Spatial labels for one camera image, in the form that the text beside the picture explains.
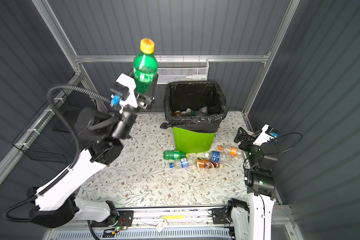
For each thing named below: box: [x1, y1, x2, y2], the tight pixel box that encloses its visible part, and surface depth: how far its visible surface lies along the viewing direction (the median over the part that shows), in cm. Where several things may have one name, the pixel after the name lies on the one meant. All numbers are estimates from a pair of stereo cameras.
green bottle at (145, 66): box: [133, 38, 158, 95], surface depth 35 cm
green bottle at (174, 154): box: [163, 150, 190, 160], surface depth 94 cm
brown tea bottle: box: [196, 158, 223, 169], surface depth 90 cm
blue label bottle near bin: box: [204, 151, 239, 164], surface depth 93 cm
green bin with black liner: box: [160, 81, 228, 154], surface depth 86 cm
